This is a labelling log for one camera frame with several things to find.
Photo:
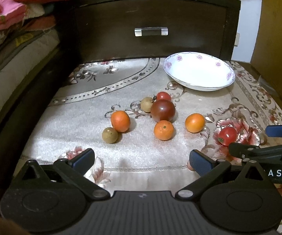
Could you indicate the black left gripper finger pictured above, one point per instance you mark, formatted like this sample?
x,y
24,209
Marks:
x,y
73,171
211,173
250,151

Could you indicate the orange tangerine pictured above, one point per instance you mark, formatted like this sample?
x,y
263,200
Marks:
x,y
120,121
164,130
194,123

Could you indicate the brown longan front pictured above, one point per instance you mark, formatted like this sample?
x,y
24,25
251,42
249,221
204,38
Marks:
x,y
109,135

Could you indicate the brown longan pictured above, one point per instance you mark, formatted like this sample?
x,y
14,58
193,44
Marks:
x,y
109,135
146,104

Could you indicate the large dark red tomato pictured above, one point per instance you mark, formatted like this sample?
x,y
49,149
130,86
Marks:
x,y
163,110

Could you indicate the small red cherry tomato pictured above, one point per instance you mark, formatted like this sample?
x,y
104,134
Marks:
x,y
163,96

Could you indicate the brown longan back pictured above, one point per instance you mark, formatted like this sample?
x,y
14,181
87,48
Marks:
x,y
146,104

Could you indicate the floral beige table cloth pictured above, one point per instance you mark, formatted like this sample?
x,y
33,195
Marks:
x,y
139,170

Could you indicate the white floral plate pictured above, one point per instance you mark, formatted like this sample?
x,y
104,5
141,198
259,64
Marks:
x,y
199,71

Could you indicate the stack of folded bedding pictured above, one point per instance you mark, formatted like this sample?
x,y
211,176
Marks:
x,y
27,36

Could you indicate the dark wooden nightstand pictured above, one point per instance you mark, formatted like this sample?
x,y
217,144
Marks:
x,y
101,30

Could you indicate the silver drawer handle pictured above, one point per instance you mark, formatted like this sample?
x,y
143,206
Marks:
x,y
151,31

